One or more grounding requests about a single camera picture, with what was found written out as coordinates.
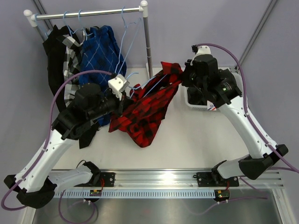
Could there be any blue hanger of red shirt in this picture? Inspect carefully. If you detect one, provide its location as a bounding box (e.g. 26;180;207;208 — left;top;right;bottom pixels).
126;71;175;98

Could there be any red black plaid shirt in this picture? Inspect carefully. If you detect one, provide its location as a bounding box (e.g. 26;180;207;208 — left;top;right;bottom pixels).
108;62;183;147

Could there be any dark pinstriped shirt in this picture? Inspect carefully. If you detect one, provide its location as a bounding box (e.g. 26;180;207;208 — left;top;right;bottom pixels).
187;87;207;106

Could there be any blue plaid shirt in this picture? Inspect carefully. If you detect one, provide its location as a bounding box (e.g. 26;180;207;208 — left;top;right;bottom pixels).
79;25;127;126

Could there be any light blue wire hanger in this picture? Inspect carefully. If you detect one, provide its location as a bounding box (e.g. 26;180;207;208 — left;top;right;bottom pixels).
114;7;141;74

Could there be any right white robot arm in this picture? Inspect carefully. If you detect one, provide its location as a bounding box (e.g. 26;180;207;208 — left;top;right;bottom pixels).
182;54;288;185

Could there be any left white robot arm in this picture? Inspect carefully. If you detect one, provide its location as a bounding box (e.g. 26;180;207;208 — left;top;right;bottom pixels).
4;80;127;209

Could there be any grey white plaid shirt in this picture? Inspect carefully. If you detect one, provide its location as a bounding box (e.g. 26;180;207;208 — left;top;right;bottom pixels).
57;34;83;106

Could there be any blue hanger of grey shirt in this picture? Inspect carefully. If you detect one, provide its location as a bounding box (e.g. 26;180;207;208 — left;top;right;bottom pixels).
64;11;81;38

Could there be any blue hanger of black shirt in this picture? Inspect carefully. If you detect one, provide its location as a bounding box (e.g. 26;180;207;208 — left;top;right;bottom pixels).
34;14;51;40

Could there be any white plastic basket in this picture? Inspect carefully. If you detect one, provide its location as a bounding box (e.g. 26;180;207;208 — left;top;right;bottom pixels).
184;69;244;112

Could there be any metal clothes rack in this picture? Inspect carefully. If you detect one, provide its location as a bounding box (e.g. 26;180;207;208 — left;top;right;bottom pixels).
23;0;153;78

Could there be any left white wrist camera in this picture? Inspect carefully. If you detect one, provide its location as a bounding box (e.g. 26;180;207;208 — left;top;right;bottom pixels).
108;74;129;101

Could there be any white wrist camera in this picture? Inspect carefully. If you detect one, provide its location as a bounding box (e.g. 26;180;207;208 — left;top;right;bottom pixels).
108;74;129;101
192;45;211;56

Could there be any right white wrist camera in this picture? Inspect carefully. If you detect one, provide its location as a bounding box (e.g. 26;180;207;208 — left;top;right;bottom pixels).
192;45;211;56

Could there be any right aluminium frame post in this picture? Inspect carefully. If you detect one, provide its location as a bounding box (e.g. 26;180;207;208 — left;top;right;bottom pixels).
239;0;279;65

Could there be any aluminium frame post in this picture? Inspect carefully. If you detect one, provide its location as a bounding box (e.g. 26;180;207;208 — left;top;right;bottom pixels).
31;0;53;42
239;0;279;65

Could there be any white slotted cable duct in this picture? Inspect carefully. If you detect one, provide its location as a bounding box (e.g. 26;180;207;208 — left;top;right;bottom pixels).
54;189;216;199

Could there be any aluminium mounting rail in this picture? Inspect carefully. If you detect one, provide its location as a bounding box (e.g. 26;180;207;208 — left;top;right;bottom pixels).
50;169;285;189

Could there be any left aluminium frame post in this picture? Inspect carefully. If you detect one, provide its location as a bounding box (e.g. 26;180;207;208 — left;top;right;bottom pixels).
31;0;53;42

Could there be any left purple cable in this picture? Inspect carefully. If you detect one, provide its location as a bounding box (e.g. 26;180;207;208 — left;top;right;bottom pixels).
1;70;113;210

